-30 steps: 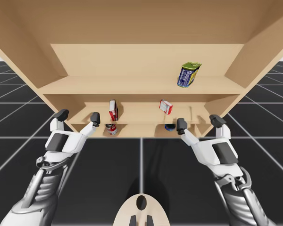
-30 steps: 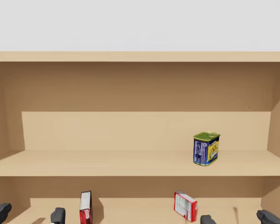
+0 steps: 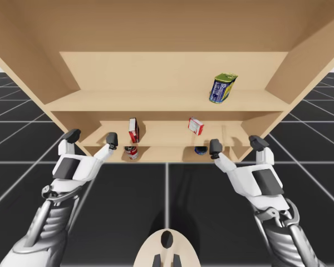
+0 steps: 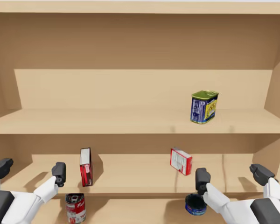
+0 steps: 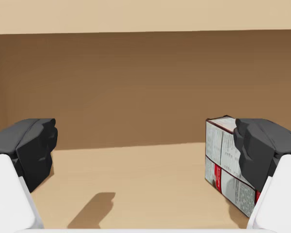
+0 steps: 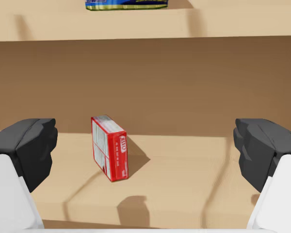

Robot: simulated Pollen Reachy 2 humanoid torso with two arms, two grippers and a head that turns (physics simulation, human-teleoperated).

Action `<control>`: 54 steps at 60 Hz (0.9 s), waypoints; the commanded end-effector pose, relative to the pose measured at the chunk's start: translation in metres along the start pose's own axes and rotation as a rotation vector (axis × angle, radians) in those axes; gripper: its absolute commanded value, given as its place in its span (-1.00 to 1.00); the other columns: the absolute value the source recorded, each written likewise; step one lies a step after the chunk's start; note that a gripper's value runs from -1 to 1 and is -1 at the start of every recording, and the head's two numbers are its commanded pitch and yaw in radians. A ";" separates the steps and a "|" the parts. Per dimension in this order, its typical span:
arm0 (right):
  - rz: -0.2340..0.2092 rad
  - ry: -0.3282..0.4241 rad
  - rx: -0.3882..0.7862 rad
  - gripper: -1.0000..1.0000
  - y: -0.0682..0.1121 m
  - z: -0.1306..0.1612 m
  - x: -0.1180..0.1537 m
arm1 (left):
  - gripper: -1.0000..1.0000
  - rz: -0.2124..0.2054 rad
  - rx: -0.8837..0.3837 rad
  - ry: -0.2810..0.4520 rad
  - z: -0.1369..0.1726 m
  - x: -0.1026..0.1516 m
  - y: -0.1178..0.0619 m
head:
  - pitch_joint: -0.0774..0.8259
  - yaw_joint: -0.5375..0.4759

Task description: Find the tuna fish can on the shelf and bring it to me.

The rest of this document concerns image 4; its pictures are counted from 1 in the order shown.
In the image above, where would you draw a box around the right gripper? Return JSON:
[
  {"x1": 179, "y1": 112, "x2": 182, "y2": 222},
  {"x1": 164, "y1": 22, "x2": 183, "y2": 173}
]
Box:
[{"x1": 195, "y1": 163, "x2": 280, "y2": 224}]

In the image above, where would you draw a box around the blue flat can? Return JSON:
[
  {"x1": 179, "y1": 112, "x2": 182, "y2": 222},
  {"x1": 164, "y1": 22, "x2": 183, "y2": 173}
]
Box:
[{"x1": 184, "y1": 193, "x2": 208, "y2": 216}]

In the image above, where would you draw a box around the green and blue rectangular can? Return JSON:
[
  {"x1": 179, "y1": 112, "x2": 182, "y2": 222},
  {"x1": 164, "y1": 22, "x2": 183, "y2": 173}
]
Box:
[{"x1": 190, "y1": 90, "x2": 219, "y2": 126}]

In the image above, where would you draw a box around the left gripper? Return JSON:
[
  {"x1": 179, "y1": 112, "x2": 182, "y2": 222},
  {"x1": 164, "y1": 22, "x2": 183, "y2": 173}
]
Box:
[{"x1": 0, "y1": 158, "x2": 67, "y2": 224}]

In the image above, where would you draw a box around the red and white can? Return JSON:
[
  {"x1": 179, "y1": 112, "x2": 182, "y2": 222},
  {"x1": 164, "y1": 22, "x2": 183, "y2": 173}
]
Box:
[{"x1": 65, "y1": 193, "x2": 87, "y2": 224}]

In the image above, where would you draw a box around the red and white carton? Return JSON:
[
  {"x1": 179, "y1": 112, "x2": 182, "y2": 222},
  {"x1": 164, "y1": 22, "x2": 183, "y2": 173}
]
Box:
[{"x1": 169, "y1": 147, "x2": 193, "y2": 176}]

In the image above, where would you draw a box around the pale wooden shelf unit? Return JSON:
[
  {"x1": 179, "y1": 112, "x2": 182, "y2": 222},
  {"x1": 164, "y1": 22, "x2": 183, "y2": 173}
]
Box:
[{"x1": 0, "y1": 1, "x2": 280, "y2": 224}]

